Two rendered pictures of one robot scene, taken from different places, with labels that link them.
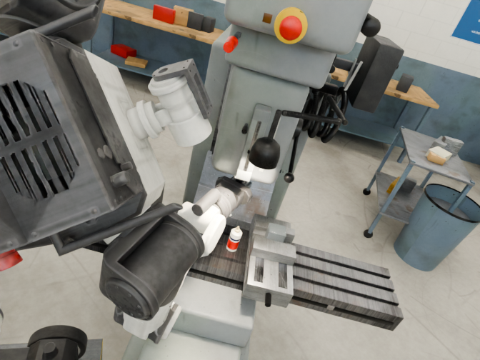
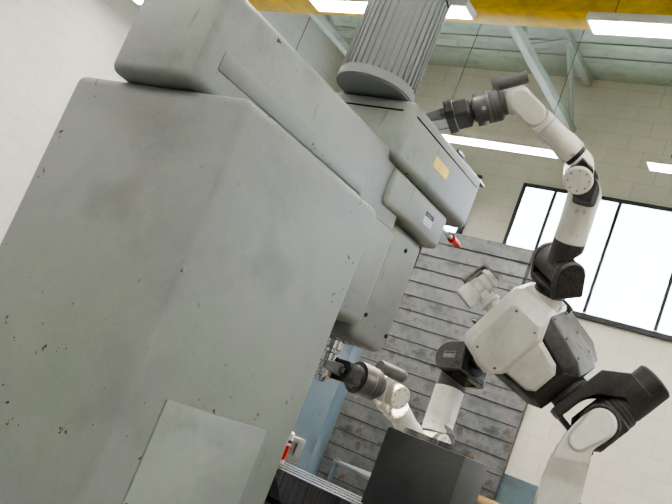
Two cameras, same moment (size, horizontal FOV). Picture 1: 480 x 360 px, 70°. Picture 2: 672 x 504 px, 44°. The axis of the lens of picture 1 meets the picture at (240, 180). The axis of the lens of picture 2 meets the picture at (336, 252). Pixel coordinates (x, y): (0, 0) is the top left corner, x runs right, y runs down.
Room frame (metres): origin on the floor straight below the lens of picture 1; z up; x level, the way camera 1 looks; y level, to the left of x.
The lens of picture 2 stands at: (2.70, 1.23, 1.13)
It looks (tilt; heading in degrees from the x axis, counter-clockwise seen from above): 10 degrees up; 217
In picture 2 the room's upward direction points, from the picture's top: 22 degrees clockwise
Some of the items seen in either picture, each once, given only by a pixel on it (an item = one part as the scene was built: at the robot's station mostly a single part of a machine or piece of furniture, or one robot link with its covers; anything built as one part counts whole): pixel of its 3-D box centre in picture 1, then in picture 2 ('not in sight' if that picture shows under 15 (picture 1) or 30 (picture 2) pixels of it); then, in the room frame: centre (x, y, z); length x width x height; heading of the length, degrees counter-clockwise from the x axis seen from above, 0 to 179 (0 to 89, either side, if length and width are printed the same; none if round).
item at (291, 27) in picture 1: (291, 27); not in sight; (0.66, -0.01, 1.76); 0.04 x 0.03 x 0.04; 92
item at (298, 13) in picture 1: (291, 26); not in sight; (0.69, -0.01, 1.76); 0.06 x 0.02 x 0.06; 92
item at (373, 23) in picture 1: (351, 13); not in sight; (0.95, -0.15, 1.79); 0.45 x 0.04 x 0.04; 2
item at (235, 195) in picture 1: (226, 198); (351, 375); (0.83, 0.03, 1.23); 0.13 x 0.12 x 0.10; 73
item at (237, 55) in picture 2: not in sight; (285, 128); (1.42, 0.01, 1.66); 0.80 x 0.23 x 0.20; 2
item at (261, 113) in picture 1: (252, 144); not in sight; (0.81, -0.01, 1.45); 0.04 x 0.04 x 0.21; 2
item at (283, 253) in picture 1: (273, 250); not in sight; (0.87, -0.18, 1.05); 0.15 x 0.06 x 0.04; 93
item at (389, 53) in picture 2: not in sight; (395, 37); (1.17, 0.01, 2.05); 0.20 x 0.20 x 0.32
